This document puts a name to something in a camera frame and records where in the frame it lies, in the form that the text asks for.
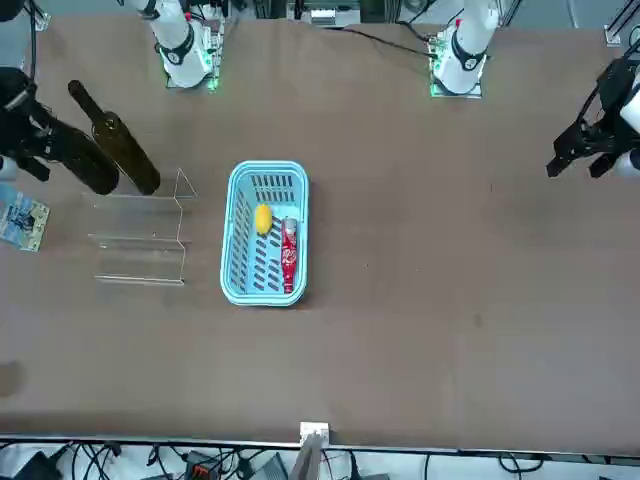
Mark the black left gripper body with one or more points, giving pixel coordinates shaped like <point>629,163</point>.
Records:
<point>614,90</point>

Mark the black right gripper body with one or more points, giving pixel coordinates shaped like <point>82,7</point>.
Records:
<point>17,120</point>

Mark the slope-shouldered dark wine bottle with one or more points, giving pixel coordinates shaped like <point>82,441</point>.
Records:
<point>85,155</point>

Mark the straight-shouldered dark wine bottle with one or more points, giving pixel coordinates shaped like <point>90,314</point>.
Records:
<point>127,150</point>

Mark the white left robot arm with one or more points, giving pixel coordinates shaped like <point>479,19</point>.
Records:
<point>465,45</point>

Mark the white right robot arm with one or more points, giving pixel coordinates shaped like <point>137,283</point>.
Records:
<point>175,40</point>

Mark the clear acrylic stepped shelf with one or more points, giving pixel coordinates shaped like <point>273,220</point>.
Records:
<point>140,235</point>

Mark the blue printed paper bag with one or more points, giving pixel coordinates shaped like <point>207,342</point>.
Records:
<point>20,220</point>

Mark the yellow lemon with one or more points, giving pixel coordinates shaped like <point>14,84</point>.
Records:
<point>263,219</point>

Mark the light blue plastic basket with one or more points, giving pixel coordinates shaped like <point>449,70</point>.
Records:
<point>240,280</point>

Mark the black power adapter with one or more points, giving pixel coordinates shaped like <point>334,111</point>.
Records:
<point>30,467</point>

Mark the black device red display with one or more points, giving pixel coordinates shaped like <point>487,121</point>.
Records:
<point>202,469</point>

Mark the grey power adapter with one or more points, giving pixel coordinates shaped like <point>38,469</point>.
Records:
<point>270,467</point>

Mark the aluminium corner bracket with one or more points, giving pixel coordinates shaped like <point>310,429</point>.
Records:
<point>620,25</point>
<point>40,15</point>

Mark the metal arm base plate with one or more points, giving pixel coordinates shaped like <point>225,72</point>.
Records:
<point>216,60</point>
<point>435,90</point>

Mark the aluminium camera post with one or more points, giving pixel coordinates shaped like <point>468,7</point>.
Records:
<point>312,450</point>

